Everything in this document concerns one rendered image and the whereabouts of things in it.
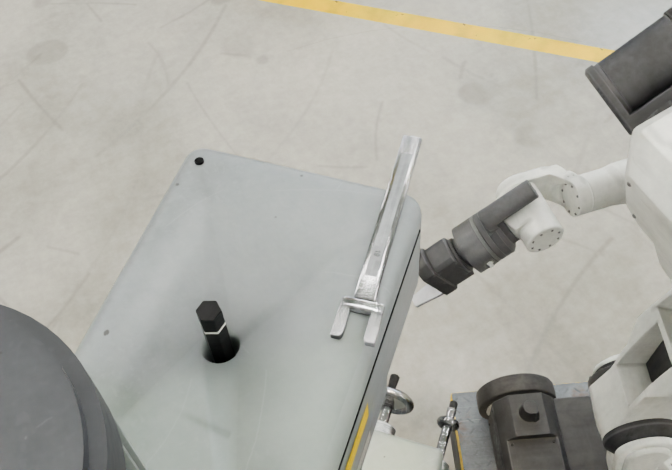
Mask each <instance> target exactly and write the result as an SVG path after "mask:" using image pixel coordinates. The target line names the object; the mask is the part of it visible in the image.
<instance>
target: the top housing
mask: <svg viewBox="0 0 672 470"><path fill-rule="evenodd" d="M385 193H386V190H385V189H381V188H377V187H372V186H368V185H363V184H359V183H355V182H350V181H346V180H342V179H337V178H333V177H329V176H324V175H320V174H315V173H311V172H307V171H302V170H298V169H294V168H289V167H285V166H281V165H276V164H272V163H268V162H263V161H259V160H254V159H250V158H246V157H241V156H237V155H233V154H228V153H224V152H220V151H215V150H211V149H197V150H194V151H193V152H191V153H190V154H189V155H188V156H187V157H186V159H185V160H184V162H183V164H182V166H181V167H180V169H179V171H178V173H177V174H176V176H175V178H174V180H173V181H172V183H171V185H170V187H169V189H168V190H167V192H166V194H165V196H164V197H163V199H162V201H161V203H160V204H159V206H158V208H157V210H156V211H155V213H154V215H153V217H152V218H151V220H150V222H149V224H148V225H147V227H146V229H145V231H144V233H143V234H142V236H141V238H140V240H139V241H138V243H137V245H136V247H135V248H134V250H133V252H132V254H131V255H130V257H129V259H128V261H127V262H126V264H125V266H124V268H123V270H122V271H121V273H120V275H119V277H118V278H117V280H116V282H115V284H114V285H113V287H112V289H111V291H110V292H109V294H108V296H107V298H106V299H105V301H104V303H103V305H102V306H101V308H100V310H99V312H98V314H97V315H96V317H95V319H94V321H93V322H92V324H91V326H90V328H89V329H88V331H87V333H86V335H85V336H84V338H83V340H82V342H81V343H80V345H79V347H78V349H77V351H76V352H75V356H76V357H77V358H78V360H79V361H80V362H81V364H82V365H83V367H84V368H85V370H86V371H87V373H88V375H89V376H90V378H91V379H92V381H93V382H94V384H95V386H96V387H97V389H98V390H99V392H100V393H101V395H102V397H103V399H104V400H105V402H106V404H107V406H108V407H109V409H110V411H111V413H112V415H113V417H114V418H115V420H116V421H117V423H118V425H119V426H120V428H121V429H122V431H123V432H124V434H125V436H126V437H127V439H128V440H129V442H130V443H131V445H132V446H133V448H134V450H135V451H136V453H137V454H138V456H139V457H140V459H141V461H142V462H143V464H144V465H145V467H146V468H147V470H357V467H358V464H359V461H360V458H361V455H362V452H363V449H364V446H365V443H366V440H367V436H368V433H369V430H370V427H371V424H372V421H373V418H374V415H375V412H376V409H377V406H378V403H379V400H380V397H381V394H382V391H383V387H384V384H385V381H386V378H387V375H388V372H389V369H390V366H391V363H392V360H393V357H394V354H395V351H396V348H397V345H398V342H399V338H400V335H401V332H402V329H403V326H404V323H405V320H406V317H407V314H408V311H409V308H410V305H411V302H412V299H413V296H414V293H415V289H416V286H417V283H418V277H419V258H420V238H421V218H422V214H421V209H420V206H419V204H418V203H417V201H416V200H415V199H413V198H412V197H411V196H409V195H406V198H405V202H404V205H403V209H402V212H401V216H400V219H399V222H398V226H397V229H396V233H395V236H394V240H393V243H392V247H391V250H390V254H389V257H388V260H387V264H386V267H385V271H384V274H383V278H382V281H381V285H380V288H379V292H378V295H377V298H376V303H381V304H384V305H385V309H384V313H383V316H382V321H381V325H380V328H379V332H378V336H377V339H376V343H375V346H374V347H369V346H365V343H364V336H365V332H366V329H367V325H368V322H369V318H370V315H366V314H361V313H357V312H352V311H350V315H349V318H348V321H347V324H346V328H345V331H344V334H343V337H342V338H341V339H340V340H338V339H334V338H331V336H330V333H331V330H332V327H333V324H334V321H335V317H336V314H337V311H338V308H339V306H340V303H341V300H342V297H343V296H348V297H352V298H354V294H355V291H356V287H357V284H358V281H359V278H360V274H361V271H362V268H363V265H364V261H365V258H366V255H367V252H368V248H369V245H370V242H371V239H372V235H373V232H374V229H375V226H376V222H377V219H378V216H379V213H380V209H381V206H382V203H383V200H384V197H385ZM203 301H217V303H218V305H219V307H220V308H221V310H222V314H223V317H224V320H225V322H226V327H227V330H228V333H229V336H230V339H231V343H232V346H233V349H234V352H235V354H236V356H235V357H233V358H232V359H231V360H229V361H227V362H225V363H212V362H213V358H212V355H211V353H210V350H209V347H208V344H207V342H206V339H205V336H204V333H203V330H202V328H201V325H200V323H199V319H198V317H197V314H196V309H197V308H198V307H199V305H200V304H201V303H202V302H203Z"/></svg>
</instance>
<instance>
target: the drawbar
mask: <svg viewBox="0 0 672 470"><path fill-rule="evenodd" d="M196 314H197V317H198V319H199V322H200V324H201V326H202V327H201V328H203V329H202V330H204V331H203V333H204V332H218V331H219V330H220V329H221V327H222V326H223V325H224V323H225V320H224V317H223V314H222V310H221V308H220V307H219V305H218V303H217V301H203V302H202V303H201V304H200V305H199V307H198V308H197V309H196ZM204 336H205V339H206V342H207V344H208V347H209V350H210V353H211V355H212V358H213V361H214V363H225V362H227V361H229V360H231V359H232V358H233V357H235V356H236V355H235V352H234V349H233V346H232V343H231V339H230V336H229V333H228V330H227V327H226V325H225V326H224V327H223V329H222V330H221V331H220V333H219V334H205V333H204Z"/></svg>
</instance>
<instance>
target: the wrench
mask: <svg viewBox="0 0 672 470"><path fill-rule="evenodd" d="M421 143H422V138H420V137H414V136H408V135H404V136H403V138H402V141H401V145H400V148H399V151H398V154H397V158H396V161H395V164H394V167H393V171H392V174H391V177H390V180H389V184H388V187H387V190H386V193H385V197H384V200H383V203H382V206H381V209H380V213H379V216H378V219H377V222H376V226H375V229H374V232H373V235H372V239H371V242H370V245H369V248H368V252H367V255H366V258H365V261H364V265H363V268H362V271H361V274H360V278H359V281H358V284H357V287H356V291H355V294H354V298H352V297H348V296H343V297H342V300H341V303H340V306H339V308H338V311H337V314H336V317H335V321H334V324H333V327H332V330H331V333H330V336H331V338H334V339H338V340H340V339H341V338H342V337H343V334H344V331H345V328H346V324H347V321H348V318H349V315H350V311H352V312H357V313H361V314H366V315H370V318H369V322H368V325H367V329H366V332H365V336H364V343H365V346H369V347H374V346H375V343H376V339H377V336H378V332H379V328H380V325H381V321H382V316H383V313H384V309H385V305H384V304H381V303H376V298H377V295H378V292H379V288H380V285H381V281H382V278H383V274H384V271H385V267H386V264H387V260H388V257H389V254H390V250H391V247H392V243H393V240H394V236H395V233H396V229H397V226H398V222H399V219H400V216H401V212H402V209H403V205H404V202H405V198H406V195H407V191H408V188H409V184H410V181H411V178H412V174H413V171H414V167H415V164H416V160H417V157H418V153H419V150H420V146H421Z"/></svg>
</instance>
